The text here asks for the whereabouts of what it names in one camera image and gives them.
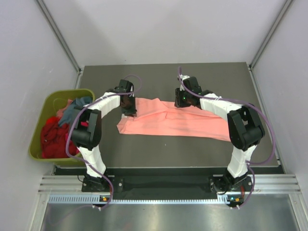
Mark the salmon pink t shirt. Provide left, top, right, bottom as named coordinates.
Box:
left=117, top=98, right=231, bottom=141

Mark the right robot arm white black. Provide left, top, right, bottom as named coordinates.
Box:
left=175, top=74, right=265, bottom=194

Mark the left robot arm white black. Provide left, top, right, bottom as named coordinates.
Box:
left=68, top=79, right=137, bottom=192

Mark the magenta pink t shirt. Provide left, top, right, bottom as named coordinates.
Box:
left=70, top=122, right=89, bottom=146

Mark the grey blue t shirt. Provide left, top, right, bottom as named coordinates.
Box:
left=58, top=96, right=93, bottom=127

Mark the olive green plastic bin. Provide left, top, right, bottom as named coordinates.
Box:
left=28, top=89, right=95, bottom=167

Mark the red t shirt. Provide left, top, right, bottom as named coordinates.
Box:
left=40, top=116, right=69, bottom=159

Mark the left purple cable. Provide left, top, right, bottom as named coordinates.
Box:
left=65, top=74, right=143, bottom=209

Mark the purple cable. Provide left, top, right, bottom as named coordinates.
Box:
left=65, top=74, right=143, bottom=209
left=177, top=66, right=276, bottom=209

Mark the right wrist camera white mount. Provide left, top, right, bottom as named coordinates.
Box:
left=178, top=75, right=190, bottom=84

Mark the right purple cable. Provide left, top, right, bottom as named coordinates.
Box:
left=177, top=66, right=276, bottom=209

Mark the left aluminium corner post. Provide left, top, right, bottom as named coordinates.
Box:
left=34, top=0, right=81, bottom=74

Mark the aluminium corner post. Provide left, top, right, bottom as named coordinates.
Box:
left=248, top=0, right=294, bottom=71
left=34, top=0, right=81, bottom=74

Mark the right aluminium corner post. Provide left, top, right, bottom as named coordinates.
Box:
left=248, top=0, right=294, bottom=71

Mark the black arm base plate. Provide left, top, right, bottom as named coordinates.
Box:
left=81, top=174, right=253, bottom=193

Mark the slotted grey cable duct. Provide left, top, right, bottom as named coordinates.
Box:
left=48, top=194, right=240, bottom=205

